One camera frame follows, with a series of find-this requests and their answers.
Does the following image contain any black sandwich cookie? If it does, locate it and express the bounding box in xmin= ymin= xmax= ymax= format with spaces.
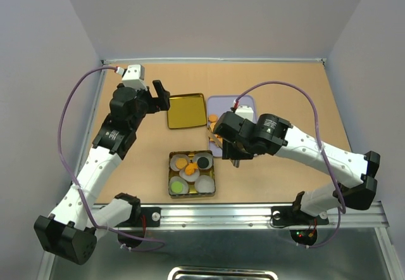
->
xmin=197 ymin=156 xmax=211 ymax=170

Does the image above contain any orange fish cookie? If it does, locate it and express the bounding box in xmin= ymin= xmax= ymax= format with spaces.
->
xmin=184 ymin=163 xmax=198 ymax=176

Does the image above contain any round dotted biscuit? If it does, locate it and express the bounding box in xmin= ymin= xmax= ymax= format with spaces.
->
xmin=175 ymin=158 xmax=189 ymax=170

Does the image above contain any green sandwich cookie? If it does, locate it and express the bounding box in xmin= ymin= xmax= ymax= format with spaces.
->
xmin=170 ymin=181 xmax=183 ymax=194

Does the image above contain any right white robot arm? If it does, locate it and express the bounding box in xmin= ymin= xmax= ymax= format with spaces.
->
xmin=213 ymin=111 xmax=380 ymax=223

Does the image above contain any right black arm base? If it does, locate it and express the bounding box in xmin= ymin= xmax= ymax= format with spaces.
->
xmin=270 ymin=205 xmax=329 ymax=247

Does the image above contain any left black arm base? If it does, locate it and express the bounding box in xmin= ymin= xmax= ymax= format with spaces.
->
xmin=114 ymin=206 xmax=165 ymax=251

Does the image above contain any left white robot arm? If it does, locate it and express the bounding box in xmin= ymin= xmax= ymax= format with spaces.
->
xmin=34 ymin=80 xmax=170 ymax=265

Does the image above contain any white paper cupcake liner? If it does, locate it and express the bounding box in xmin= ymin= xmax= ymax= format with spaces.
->
xmin=170 ymin=154 xmax=190 ymax=172
xmin=179 ymin=168 xmax=200 ymax=182
xmin=194 ymin=175 xmax=216 ymax=193
xmin=192 ymin=152 xmax=213 ymax=170
xmin=168 ymin=176 xmax=189 ymax=196

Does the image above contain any plain round tan cookie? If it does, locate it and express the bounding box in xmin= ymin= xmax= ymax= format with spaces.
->
xmin=208 ymin=114 xmax=218 ymax=123

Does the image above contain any gold tin lid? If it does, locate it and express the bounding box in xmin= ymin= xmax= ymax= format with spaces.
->
xmin=167 ymin=93 xmax=208 ymax=129

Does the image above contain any lilac plastic tray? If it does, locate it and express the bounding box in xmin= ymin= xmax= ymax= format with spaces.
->
xmin=206 ymin=95 xmax=258 ymax=158

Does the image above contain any green christmas cookie tin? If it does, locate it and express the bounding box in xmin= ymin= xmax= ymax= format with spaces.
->
xmin=167 ymin=150 xmax=216 ymax=199

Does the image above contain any steel tray front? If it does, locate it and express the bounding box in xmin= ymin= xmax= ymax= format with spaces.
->
xmin=167 ymin=266 xmax=278 ymax=280

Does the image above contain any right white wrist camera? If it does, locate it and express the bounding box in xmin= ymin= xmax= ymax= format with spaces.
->
xmin=235 ymin=105 xmax=256 ymax=122

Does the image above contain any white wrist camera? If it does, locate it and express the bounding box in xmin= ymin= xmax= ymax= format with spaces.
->
xmin=235 ymin=105 xmax=256 ymax=122
xmin=121 ymin=64 xmax=147 ymax=91

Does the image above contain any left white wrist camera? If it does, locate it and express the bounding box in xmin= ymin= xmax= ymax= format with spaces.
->
xmin=121 ymin=64 xmax=147 ymax=91

